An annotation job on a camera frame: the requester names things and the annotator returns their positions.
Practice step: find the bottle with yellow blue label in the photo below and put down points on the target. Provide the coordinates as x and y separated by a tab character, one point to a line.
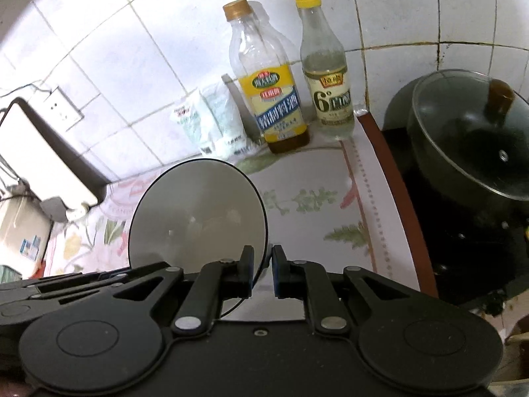
272	103

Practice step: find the white ribbed bowl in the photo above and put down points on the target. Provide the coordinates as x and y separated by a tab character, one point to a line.
194	215

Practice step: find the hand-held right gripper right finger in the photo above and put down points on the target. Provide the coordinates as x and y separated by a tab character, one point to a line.
276	275

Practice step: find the white cutting board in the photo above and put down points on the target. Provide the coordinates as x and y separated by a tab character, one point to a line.
41	149

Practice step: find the plastic packet with green print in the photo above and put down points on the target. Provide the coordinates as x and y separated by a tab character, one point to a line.
225	120

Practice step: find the white wall socket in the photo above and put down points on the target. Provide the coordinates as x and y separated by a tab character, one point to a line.
62	109

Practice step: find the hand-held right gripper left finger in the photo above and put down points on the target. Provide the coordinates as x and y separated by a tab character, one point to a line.
247	275

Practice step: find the cardboard box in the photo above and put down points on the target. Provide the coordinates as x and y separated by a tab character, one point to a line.
516	364

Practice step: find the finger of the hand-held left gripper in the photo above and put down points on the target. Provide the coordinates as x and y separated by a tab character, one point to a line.
82	287

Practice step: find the cream electric cooker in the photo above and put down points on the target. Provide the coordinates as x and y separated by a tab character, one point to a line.
20	227

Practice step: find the plastic packet with red print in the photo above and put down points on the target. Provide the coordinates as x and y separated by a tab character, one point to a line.
194	124

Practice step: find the clear bottle with beige label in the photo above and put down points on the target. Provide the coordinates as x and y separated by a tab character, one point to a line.
330	99

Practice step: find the floral tablecloth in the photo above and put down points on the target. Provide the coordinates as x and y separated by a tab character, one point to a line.
314	223

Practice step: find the green ribbed cup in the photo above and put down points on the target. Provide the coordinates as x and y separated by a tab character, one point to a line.
9	273

